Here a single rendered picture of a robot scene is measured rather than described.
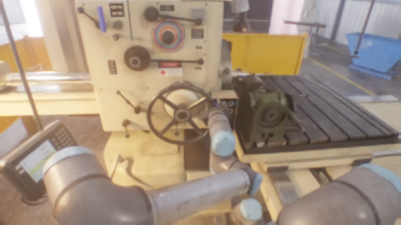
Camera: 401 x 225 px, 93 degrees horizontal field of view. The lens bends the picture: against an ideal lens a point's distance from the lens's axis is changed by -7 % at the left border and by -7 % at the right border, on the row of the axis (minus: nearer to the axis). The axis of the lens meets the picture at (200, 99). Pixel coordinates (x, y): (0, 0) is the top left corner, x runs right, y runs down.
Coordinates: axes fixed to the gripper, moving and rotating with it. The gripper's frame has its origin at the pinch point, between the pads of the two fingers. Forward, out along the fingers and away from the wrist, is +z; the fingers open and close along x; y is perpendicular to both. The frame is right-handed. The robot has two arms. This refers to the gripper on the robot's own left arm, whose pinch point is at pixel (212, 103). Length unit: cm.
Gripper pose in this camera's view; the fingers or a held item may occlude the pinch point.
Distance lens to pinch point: 107.0
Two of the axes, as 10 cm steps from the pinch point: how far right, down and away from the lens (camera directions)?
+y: -4.3, -7.8, -4.6
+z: -0.9, -4.7, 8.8
